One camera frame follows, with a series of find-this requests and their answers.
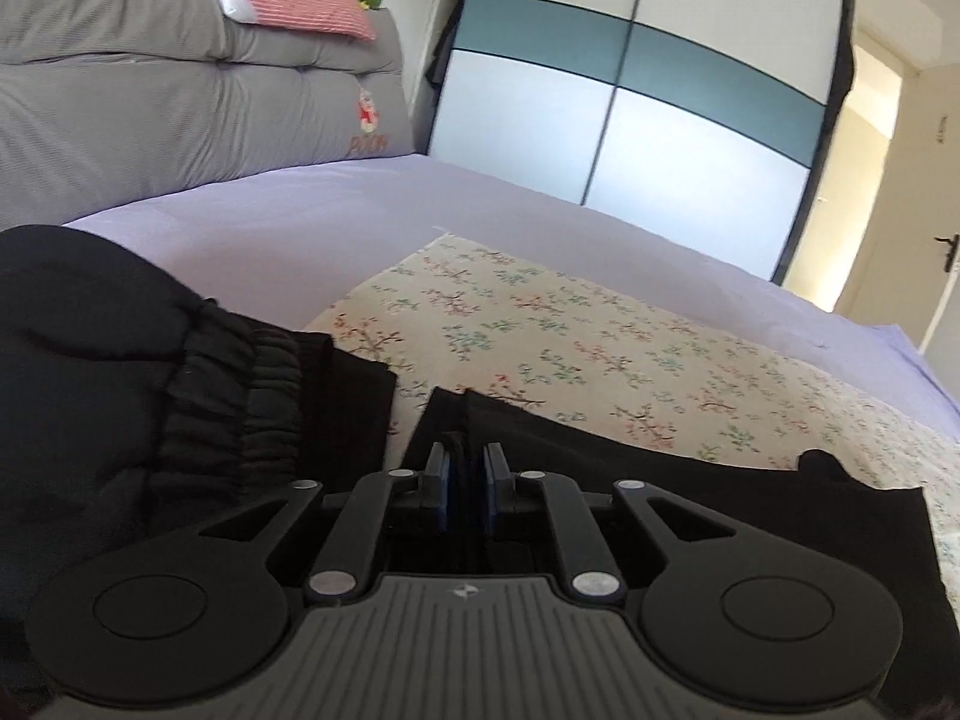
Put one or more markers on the black elastic waist pants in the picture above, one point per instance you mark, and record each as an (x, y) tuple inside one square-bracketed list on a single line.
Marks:
[(127, 390)]

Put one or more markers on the black buttoned pants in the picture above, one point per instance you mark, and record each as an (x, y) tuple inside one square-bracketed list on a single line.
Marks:
[(675, 495)]

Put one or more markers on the grey headboard cushion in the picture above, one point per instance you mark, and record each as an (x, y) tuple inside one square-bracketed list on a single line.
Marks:
[(135, 105)]

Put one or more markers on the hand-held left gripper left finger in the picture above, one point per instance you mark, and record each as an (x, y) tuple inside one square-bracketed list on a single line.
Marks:
[(448, 489)]

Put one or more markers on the cream door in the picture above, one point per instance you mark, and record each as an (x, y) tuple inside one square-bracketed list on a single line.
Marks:
[(941, 187)]

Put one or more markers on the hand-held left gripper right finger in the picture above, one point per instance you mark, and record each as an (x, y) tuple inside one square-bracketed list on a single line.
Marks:
[(489, 491)]

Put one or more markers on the white and teal wardrobe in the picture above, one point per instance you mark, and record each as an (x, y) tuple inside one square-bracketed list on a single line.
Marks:
[(637, 112)]

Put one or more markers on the floral printed mat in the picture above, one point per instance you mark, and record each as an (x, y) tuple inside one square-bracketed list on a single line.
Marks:
[(600, 337)]

